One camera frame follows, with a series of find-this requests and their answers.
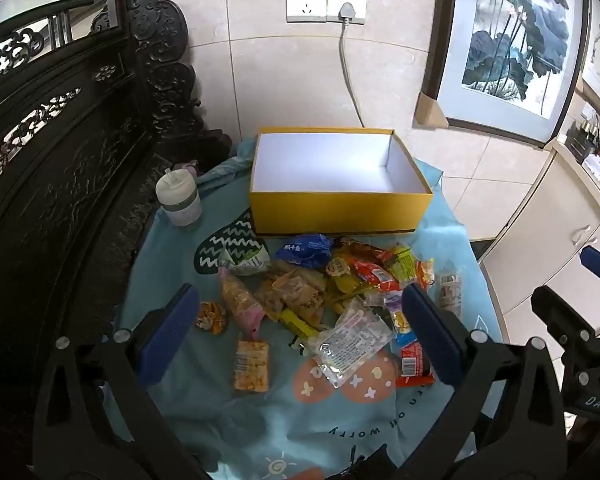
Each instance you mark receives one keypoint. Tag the framed lotus painting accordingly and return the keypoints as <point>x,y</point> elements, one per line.
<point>503,67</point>

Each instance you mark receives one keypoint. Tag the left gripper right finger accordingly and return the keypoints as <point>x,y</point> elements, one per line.
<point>452,349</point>

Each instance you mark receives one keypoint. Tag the pink cracker packet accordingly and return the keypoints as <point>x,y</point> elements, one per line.
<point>247,310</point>

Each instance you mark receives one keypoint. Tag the clear white-label snack bag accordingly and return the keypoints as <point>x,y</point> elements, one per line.
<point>358,335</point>

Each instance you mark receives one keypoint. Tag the brown pastry packets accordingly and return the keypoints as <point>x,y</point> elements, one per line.
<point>298,289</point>

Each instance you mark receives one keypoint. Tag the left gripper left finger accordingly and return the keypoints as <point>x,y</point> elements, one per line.
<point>139,357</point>

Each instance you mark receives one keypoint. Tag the green white snack packet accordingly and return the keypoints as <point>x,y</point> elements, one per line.
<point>253,261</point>

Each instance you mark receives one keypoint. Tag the clear black-text snack tube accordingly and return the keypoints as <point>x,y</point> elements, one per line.
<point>451,290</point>

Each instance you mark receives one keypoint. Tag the yellow stick packet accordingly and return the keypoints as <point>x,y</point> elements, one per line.
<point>296,325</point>

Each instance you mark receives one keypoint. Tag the large red snack packet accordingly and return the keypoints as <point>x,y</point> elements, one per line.
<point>373,274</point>

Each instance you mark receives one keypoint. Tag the purple cartoon popcorn bag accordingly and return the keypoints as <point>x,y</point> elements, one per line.
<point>393,306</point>

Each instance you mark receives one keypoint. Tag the light blue printed tablecloth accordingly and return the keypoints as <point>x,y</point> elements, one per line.
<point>302,421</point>

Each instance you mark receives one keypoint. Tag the orange snack packet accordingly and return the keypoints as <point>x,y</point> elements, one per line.
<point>211,317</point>

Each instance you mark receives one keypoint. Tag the red yellow popcorn bag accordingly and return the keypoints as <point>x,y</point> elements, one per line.
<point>424,273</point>

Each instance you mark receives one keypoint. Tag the red barcode snack packet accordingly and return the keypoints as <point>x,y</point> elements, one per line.
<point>415,367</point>

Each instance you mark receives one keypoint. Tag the long red snack bar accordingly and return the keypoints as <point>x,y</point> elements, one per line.
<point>362,250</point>

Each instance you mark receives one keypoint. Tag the blue snack bag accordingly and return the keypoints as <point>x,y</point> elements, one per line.
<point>311,251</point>

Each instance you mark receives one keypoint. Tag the orange cracker packet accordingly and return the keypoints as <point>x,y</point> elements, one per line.
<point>252,358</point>

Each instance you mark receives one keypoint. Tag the white lidded cup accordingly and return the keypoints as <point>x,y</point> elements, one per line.
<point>178,196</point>

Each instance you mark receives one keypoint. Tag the dark carved wooden furniture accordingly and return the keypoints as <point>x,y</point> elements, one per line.
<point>96,101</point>

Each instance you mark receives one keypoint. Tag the white double wall socket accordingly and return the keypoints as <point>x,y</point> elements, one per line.
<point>322,11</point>

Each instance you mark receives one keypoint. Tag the yellow cardboard box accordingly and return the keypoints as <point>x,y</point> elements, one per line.
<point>335,181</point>

